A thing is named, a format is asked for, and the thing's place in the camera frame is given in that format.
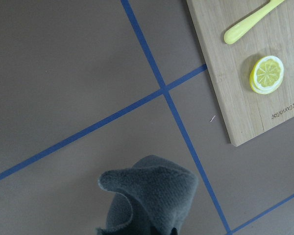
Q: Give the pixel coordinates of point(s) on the grey pink microfibre cloth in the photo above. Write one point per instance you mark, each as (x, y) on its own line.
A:
(151, 198)

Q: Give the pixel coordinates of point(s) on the yellow plastic knife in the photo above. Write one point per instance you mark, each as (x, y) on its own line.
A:
(237, 31)

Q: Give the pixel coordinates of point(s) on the yellow lemon slice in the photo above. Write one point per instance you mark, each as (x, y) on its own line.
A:
(267, 75)

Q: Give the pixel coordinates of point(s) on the bamboo cutting board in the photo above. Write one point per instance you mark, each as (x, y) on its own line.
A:
(236, 70)

